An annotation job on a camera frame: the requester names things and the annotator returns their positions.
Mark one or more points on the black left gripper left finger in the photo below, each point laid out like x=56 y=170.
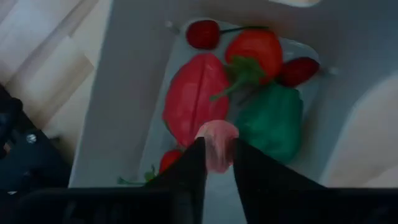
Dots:
x=155 y=205

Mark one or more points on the long red toy pepper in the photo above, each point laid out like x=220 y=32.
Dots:
x=196 y=99

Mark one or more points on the small pink toy produce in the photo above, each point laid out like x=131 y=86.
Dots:
x=219 y=140

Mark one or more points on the grey plastic tupperware container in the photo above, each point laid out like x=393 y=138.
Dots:
x=124 y=93

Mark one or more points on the green toy bell pepper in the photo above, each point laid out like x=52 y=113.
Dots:
x=273 y=124

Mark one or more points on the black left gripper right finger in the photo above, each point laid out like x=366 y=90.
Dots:
x=295 y=205

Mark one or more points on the black metal table frame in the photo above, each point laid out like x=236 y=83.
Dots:
x=28 y=155

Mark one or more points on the dark red toy cherry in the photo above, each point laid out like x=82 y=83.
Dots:
x=298 y=71
x=203 y=34

